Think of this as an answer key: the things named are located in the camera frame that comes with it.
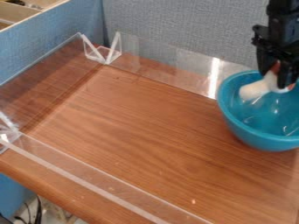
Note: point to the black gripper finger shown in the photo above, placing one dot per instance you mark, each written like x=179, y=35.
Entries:
x=287, y=73
x=267, y=60

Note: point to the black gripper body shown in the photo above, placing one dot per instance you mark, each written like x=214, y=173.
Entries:
x=276, y=44

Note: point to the white brown toy mushroom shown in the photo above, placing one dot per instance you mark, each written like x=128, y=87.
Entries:
x=264, y=86

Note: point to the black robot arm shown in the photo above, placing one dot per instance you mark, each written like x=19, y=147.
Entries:
x=282, y=13

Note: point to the blue plastic bowl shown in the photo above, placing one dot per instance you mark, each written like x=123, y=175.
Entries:
x=264, y=122

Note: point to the clear acrylic front barrier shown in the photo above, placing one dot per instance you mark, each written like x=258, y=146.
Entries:
x=130, y=197

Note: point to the clear acrylic corner bracket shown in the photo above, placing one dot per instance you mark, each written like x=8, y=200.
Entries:
x=99, y=53

